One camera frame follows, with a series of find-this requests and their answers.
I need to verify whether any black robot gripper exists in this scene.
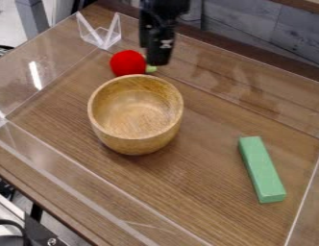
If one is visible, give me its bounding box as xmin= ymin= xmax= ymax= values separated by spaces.
xmin=140 ymin=0 xmax=191 ymax=66

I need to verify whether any red plush fruit green leaf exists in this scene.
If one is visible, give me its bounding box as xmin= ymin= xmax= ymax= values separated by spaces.
xmin=110 ymin=50 xmax=157 ymax=76

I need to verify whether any round wooden bowl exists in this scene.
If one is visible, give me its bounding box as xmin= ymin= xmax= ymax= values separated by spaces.
xmin=88 ymin=75 xmax=184 ymax=156

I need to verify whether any grey pillar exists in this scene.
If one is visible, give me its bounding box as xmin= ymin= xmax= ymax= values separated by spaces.
xmin=15 ymin=0 xmax=49 ymax=39

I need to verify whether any green rectangular block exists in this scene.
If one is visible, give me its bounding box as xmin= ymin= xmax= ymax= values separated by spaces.
xmin=239 ymin=136 xmax=287 ymax=204

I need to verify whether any black metal stand base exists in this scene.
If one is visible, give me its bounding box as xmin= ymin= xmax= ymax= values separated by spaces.
xmin=0 ymin=202 xmax=69 ymax=246

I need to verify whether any clear acrylic corner bracket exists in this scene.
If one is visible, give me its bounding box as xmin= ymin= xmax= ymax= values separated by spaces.
xmin=77 ymin=12 xmax=122 ymax=50

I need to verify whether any clear acrylic tray enclosure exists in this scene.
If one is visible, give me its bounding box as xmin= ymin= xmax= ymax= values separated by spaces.
xmin=0 ymin=19 xmax=319 ymax=246

